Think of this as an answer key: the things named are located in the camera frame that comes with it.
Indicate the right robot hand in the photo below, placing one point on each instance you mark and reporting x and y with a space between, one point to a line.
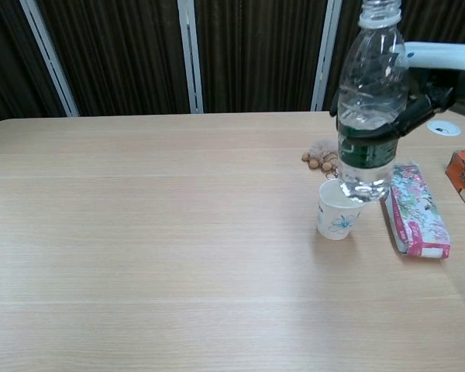
445 58

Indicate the transparent plastic water bottle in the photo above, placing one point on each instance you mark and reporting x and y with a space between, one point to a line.
372 77

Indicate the floral pink tissue pack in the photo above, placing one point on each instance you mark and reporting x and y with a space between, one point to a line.
418 217

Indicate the dark fabric partition panel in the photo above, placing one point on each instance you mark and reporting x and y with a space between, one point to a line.
7 58
255 58
441 19
116 58

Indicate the grey metal partition post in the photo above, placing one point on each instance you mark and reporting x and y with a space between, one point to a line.
48 58
190 58
323 69

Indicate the white paper cup blue flower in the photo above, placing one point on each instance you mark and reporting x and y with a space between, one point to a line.
337 224

